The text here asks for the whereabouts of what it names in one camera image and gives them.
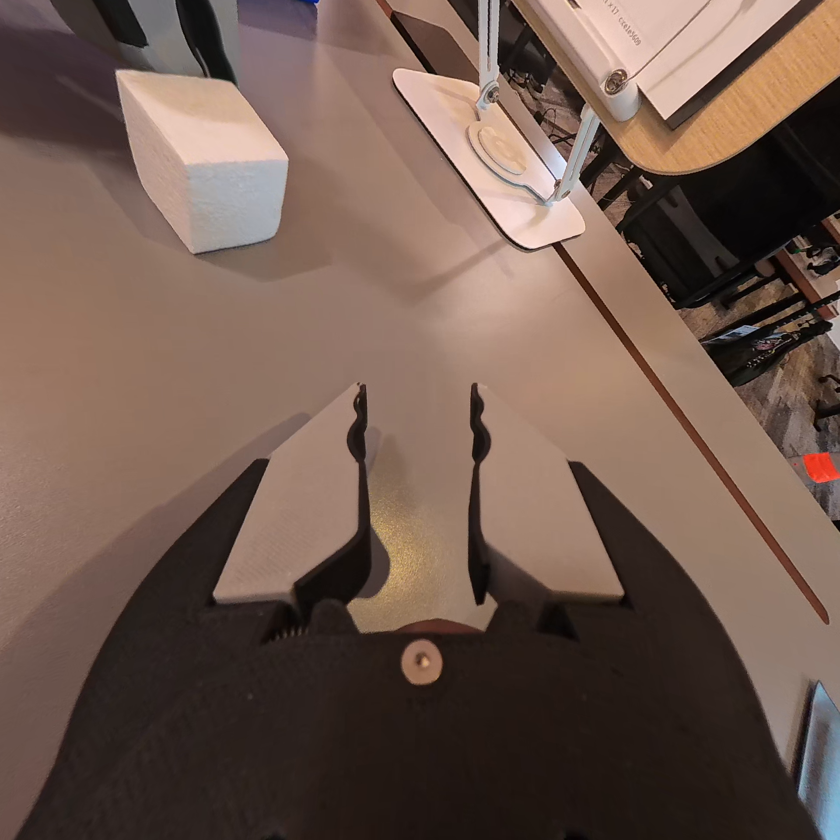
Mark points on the white foam cube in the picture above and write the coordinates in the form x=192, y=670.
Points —
x=197, y=151

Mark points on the black printed bag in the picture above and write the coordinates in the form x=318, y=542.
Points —
x=754, y=354

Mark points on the orange floor tape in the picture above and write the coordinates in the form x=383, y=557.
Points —
x=820, y=467

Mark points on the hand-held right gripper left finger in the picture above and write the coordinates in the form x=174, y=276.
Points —
x=295, y=518

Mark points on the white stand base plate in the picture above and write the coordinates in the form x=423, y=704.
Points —
x=433, y=98

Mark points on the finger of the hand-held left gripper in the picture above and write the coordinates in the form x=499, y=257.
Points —
x=197, y=33
x=111, y=26

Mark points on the printed paper sheet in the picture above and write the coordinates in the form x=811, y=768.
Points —
x=656, y=26

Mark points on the grey flat panel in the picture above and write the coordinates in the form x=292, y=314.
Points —
x=820, y=748

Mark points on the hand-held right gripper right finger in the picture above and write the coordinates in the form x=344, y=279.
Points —
x=538, y=525

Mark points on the black office chair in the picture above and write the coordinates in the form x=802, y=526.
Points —
x=695, y=223

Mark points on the white sheet holder bar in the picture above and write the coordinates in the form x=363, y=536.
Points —
x=620, y=98

